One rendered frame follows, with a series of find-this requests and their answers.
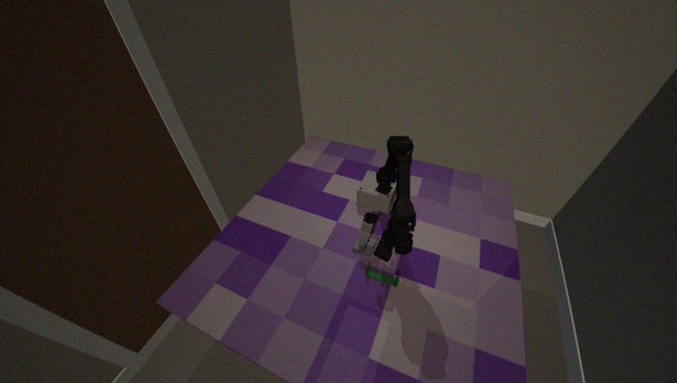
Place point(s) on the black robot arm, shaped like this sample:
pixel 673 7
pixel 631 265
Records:
pixel 403 210

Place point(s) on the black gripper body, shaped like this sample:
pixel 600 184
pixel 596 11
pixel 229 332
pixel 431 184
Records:
pixel 384 251

